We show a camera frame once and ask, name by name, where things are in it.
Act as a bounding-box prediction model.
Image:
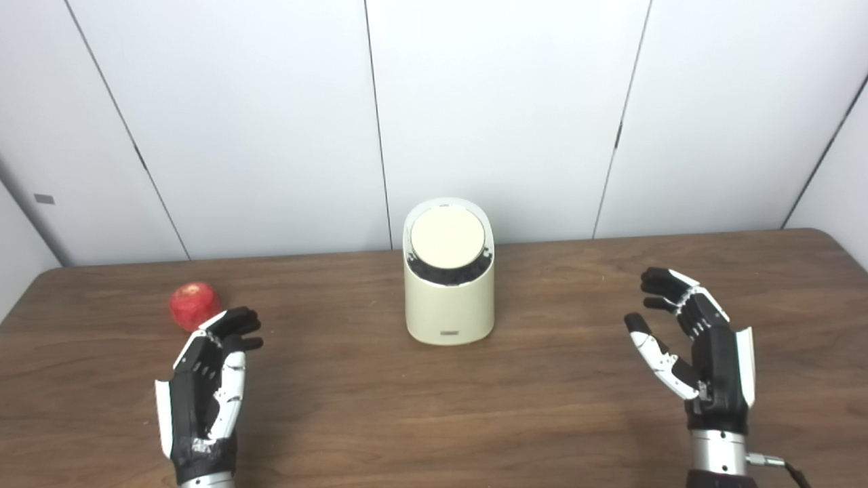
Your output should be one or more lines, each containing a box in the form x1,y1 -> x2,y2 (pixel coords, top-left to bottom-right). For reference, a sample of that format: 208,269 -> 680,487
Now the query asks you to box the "black and white right hand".
624,267 -> 756,434

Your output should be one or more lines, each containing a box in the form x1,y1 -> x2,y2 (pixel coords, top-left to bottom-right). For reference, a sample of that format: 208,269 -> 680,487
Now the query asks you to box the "black and white left hand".
155,306 -> 264,484

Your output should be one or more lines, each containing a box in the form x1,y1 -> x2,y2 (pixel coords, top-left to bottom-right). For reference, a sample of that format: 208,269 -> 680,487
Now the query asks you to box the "red apple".
170,282 -> 223,332

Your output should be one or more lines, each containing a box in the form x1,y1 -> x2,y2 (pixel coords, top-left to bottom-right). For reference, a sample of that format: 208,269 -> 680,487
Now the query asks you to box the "cream round bin lid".
410,206 -> 486,268

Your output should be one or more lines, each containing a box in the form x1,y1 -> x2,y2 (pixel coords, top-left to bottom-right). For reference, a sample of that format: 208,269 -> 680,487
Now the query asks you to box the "cream-colored bin body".
403,197 -> 496,346

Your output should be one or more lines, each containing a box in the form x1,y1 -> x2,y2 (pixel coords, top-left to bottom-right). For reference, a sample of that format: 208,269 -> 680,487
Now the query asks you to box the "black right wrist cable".
746,453 -> 816,488

